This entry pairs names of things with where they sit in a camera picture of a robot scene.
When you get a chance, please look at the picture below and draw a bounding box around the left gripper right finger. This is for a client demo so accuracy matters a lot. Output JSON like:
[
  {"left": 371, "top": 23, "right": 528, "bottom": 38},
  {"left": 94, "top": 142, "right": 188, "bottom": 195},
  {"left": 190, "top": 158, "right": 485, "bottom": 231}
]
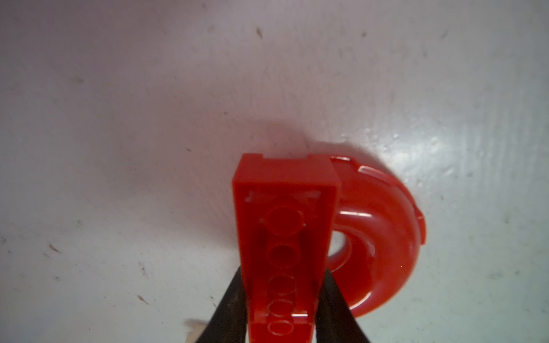
[{"left": 315, "top": 269, "right": 370, "bottom": 343}]

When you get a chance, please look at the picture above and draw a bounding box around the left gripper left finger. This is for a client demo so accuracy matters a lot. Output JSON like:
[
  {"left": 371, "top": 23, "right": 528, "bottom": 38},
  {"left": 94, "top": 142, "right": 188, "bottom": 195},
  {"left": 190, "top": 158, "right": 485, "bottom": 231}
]
[{"left": 197, "top": 267, "right": 247, "bottom": 343}]

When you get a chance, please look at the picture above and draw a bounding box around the red arch lego piece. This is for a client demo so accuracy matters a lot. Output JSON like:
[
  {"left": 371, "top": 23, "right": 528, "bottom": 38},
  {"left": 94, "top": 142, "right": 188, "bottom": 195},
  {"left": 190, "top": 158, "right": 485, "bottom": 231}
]
[{"left": 232, "top": 154, "right": 427, "bottom": 342}]

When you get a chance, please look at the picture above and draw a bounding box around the cream lego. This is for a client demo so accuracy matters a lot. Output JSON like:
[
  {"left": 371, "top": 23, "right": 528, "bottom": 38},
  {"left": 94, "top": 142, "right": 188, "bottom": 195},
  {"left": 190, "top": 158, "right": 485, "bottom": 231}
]
[{"left": 185, "top": 320, "right": 208, "bottom": 343}]

